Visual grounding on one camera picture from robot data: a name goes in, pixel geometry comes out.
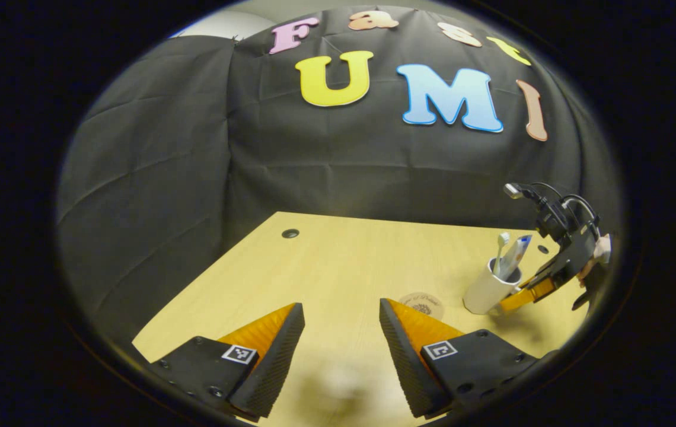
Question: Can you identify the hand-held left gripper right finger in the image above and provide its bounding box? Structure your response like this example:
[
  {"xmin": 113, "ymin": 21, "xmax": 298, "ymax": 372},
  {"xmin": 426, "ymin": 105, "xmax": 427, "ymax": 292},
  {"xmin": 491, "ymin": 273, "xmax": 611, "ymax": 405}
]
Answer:
[{"xmin": 379, "ymin": 298, "xmax": 543, "ymax": 419}]

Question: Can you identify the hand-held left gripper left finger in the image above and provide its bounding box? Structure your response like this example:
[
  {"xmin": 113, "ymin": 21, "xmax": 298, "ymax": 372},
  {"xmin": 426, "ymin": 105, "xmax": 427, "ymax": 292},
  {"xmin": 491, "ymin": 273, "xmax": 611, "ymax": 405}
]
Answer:
[{"xmin": 148, "ymin": 302, "xmax": 306, "ymax": 419}]

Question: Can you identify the white toothpaste tube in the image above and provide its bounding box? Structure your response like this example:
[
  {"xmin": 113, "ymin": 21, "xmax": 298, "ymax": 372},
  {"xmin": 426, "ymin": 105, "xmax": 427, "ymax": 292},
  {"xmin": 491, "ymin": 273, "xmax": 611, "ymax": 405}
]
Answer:
[{"xmin": 497, "ymin": 235, "xmax": 532, "ymax": 282}]

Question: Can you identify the white cup with wooden handle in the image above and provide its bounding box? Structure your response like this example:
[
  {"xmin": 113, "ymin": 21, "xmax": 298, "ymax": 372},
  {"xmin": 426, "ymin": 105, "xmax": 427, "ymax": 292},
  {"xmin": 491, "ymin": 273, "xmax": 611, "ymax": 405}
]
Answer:
[{"xmin": 463, "ymin": 257, "xmax": 522, "ymax": 315}]

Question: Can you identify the white toothbrush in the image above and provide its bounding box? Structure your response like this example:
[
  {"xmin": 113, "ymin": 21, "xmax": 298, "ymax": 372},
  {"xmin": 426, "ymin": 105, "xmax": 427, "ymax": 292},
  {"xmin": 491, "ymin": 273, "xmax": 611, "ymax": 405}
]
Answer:
[{"xmin": 494, "ymin": 232, "xmax": 511, "ymax": 275}]

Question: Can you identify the round cork coaster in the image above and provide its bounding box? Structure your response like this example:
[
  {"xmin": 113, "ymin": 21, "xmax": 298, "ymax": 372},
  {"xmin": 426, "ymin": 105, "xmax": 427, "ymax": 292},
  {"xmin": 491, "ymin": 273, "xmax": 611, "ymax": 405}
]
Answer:
[{"xmin": 399, "ymin": 292, "xmax": 444, "ymax": 321}]

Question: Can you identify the light wooden desktop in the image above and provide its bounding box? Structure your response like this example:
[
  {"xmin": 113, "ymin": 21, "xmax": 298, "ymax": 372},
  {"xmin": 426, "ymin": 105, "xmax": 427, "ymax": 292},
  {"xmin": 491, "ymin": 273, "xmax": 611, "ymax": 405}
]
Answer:
[{"xmin": 132, "ymin": 212, "xmax": 589, "ymax": 427}]

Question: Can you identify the black backdrop cloth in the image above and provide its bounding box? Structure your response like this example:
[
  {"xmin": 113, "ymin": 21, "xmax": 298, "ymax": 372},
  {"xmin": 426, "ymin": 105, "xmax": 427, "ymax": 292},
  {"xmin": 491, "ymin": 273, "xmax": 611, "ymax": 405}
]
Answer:
[{"xmin": 56, "ymin": 6, "xmax": 620, "ymax": 345}]

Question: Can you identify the black cable with silver plug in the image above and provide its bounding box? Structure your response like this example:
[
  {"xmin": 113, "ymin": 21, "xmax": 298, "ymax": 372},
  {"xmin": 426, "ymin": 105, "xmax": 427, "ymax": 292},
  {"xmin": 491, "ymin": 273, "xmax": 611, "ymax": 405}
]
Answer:
[{"xmin": 503, "ymin": 181, "xmax": 601, "ymax": 241}]

